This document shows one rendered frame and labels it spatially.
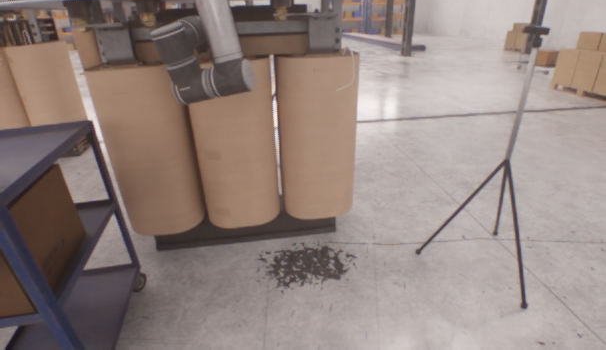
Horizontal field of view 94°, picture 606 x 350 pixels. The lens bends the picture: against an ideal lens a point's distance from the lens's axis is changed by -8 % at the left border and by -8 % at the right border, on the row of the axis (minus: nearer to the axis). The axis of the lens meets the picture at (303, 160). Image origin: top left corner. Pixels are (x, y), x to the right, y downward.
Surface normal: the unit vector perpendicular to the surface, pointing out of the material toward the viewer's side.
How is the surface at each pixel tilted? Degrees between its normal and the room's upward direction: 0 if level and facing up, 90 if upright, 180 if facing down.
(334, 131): 90
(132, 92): 90
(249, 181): 90
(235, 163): 90
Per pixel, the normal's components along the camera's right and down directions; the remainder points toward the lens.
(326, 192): 0.15, 0.42
